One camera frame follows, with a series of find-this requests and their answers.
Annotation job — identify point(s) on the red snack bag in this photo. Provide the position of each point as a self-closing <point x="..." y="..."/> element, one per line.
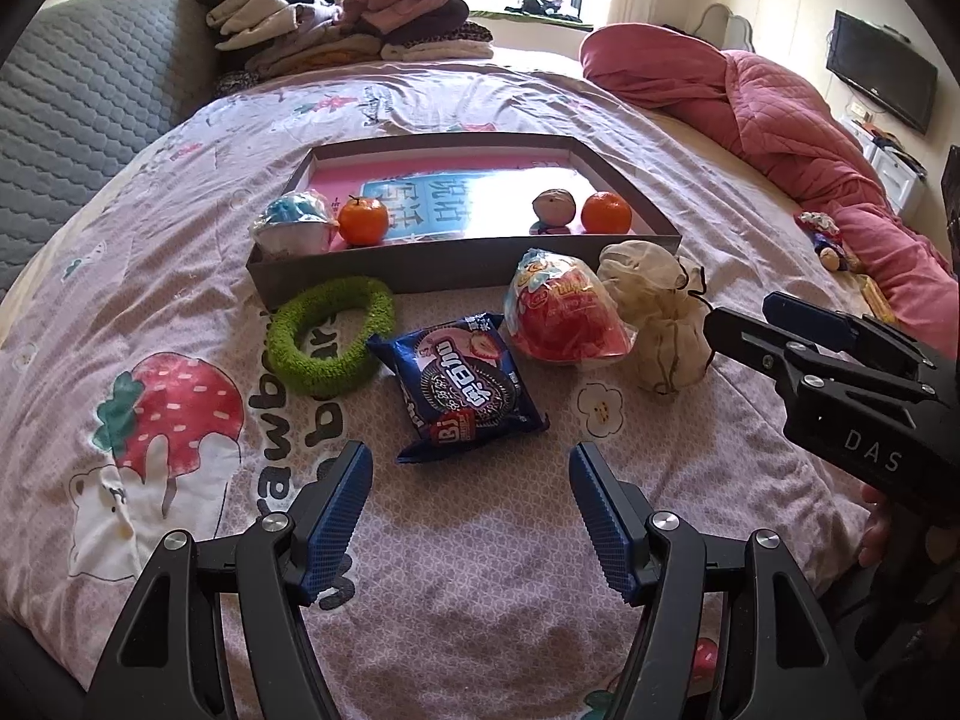
<point x="570" y="322"/>

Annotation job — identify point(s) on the grey cardboard box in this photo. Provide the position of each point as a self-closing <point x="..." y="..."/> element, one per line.
<point x="420" y="270"/>

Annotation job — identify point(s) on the white chair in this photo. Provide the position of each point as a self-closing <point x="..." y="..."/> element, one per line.
<point x="731" y="22"/>

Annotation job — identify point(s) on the yellow packet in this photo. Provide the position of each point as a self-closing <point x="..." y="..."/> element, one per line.
<point x="874" y="296"/>

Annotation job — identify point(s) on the pink quilt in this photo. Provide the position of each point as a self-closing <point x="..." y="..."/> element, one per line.
<point x="750" y="97"/>

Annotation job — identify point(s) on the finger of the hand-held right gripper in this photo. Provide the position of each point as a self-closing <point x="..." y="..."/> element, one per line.
<point x="750" y="337"/>
<point x="817" y="319"/>

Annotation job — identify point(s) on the person's right hand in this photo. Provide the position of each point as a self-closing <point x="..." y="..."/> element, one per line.
<point x="881" y="536"/>

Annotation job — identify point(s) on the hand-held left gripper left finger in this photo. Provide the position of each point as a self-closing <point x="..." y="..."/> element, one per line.
<point x="337" y="525"/>

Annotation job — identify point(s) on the dark cloth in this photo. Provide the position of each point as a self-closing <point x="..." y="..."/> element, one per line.
<point x="547" y="6"/>

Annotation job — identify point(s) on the grey quilted headboard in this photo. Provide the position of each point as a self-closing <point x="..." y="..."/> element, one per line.
<point x="90" y="90"/>

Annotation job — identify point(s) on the orange mandarin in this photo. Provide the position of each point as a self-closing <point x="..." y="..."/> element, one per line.
<point x="363" y="223"/>
<point x="606" y="213"/>

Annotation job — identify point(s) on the blue cookie packet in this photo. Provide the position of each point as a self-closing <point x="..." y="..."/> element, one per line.
<point x="457" y="390"/>

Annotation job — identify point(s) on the brown walnut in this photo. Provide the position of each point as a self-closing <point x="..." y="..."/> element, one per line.
<point x="553" y="208"/>

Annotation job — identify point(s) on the white storage cabinet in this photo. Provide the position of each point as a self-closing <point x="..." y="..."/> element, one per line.
<point x="896" y="172"/>

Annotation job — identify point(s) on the black television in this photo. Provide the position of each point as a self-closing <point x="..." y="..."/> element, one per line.
<point x="881" y="71"/>

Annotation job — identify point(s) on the small doll toy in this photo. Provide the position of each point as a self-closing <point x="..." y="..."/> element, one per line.
<point x="821" y="229"/>

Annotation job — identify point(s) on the pile of folded clothes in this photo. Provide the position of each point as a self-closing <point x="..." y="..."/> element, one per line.
<point x="360" y="30"/>

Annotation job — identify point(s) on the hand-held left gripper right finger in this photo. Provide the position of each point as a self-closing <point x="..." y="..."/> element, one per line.
<point x="604" y="525"/>

